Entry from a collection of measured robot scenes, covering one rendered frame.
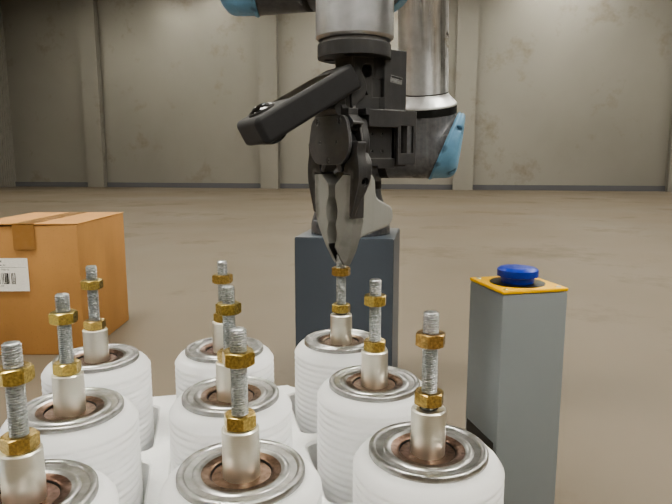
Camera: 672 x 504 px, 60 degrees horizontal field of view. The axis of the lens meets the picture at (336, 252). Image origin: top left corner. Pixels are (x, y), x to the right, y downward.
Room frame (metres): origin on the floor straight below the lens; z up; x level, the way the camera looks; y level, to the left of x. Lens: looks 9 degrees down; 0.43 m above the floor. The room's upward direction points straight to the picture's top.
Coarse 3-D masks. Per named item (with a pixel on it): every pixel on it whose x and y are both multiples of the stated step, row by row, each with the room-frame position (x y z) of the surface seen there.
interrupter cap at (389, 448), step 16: (384, 432) 0.37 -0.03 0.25; (400, 432) 0.37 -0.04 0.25; (448, 432) 0.37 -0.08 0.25; (464, 432) 0.37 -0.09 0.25; (384, 448) 0.35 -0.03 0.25; (400, 448) 0.35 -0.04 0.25; (448, 448) 0.35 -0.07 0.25; (464, 448) 0.35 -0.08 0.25; (480, 448) 0.35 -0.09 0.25; (384, 464) 0.33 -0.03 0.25; (400, 464) 0.33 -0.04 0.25; (416, 464) 0.33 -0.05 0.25; (432, 464) 0.33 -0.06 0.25; (448, 464) 0.33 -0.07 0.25; (464, 464) 0.33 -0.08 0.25; (480, 464) 0.33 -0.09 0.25; (416, 480) 0.31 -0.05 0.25; (432, 480) 0.31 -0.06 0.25; (448, 480) 0.31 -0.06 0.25; (464, 480) 0.32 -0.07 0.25
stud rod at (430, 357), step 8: (424, 312) 0.35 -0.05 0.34; (432, 312) 0.35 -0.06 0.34; (424, 320) 0.35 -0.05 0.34; (432, 320) 0.35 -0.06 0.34; (424, 328) 0.35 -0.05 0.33; (432, 328) 0.35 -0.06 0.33; (424, 352) 0.35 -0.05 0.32; (432, 352) 0.35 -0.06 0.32; (424, 360) 0.35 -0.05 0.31; (432, 360) 0.35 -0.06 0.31; (424, 368) 0.35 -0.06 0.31; (432, 368) 0.35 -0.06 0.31; (424, 376) 0.35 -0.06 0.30; (432, 376) 0.35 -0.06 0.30; (424, 384) 0.35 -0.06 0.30; (432, 384) 0.35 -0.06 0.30; (424, 392) 0.35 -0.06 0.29; (432, 392) 0.35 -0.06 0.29; (424, 408) 0.35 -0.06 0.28
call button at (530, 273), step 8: (512, 264) 0.59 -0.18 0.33; (504, 272) 0.57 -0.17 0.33; (512, 272) 0.56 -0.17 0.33; (520, 272) 0.56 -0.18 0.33; (528, 272) 0.56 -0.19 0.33; (536, 272) 0.56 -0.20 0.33; (504, 280) 0.57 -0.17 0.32; (512, 280) 0.56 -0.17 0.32; (520, 280) 0.56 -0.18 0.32; (528, 280) 0.56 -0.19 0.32
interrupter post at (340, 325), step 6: (330, 318) 0.58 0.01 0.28; (336, 318) 0.57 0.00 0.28; (342, 318) 0.57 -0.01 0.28; (348, 318) 0.57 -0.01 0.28; (330, 324) 0.58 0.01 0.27; (336, 324) 0.57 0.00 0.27; (342, 324) 0.57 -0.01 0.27; (348, 324) 0.57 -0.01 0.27; (330, 330) 0.58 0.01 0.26; (336, 330) 0.57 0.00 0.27; (342, 330) 0.57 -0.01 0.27; (348, 330) 0.57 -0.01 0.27; (330, 336) 0.58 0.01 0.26; (336, 336) 0.57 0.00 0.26; (342, 336) 0.57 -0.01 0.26; (348, 336) 0.57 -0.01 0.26; (336, 342) 0.57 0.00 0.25; (342, 342) 0.57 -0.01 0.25; (348, 342) 0.57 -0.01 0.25
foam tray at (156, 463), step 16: (160, 400) 0.60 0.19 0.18; (160, 416) 0.56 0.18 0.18; (160, 432) 0.52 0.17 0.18; (160, 448) 0.49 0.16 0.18; (304, 448) 0.49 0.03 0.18; (144, 464) 0.47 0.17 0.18; (160, 464) 0.46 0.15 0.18; (144, 480) 0.47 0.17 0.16; (160, 480) 0.44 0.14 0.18; (144, 496) 0.47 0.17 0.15
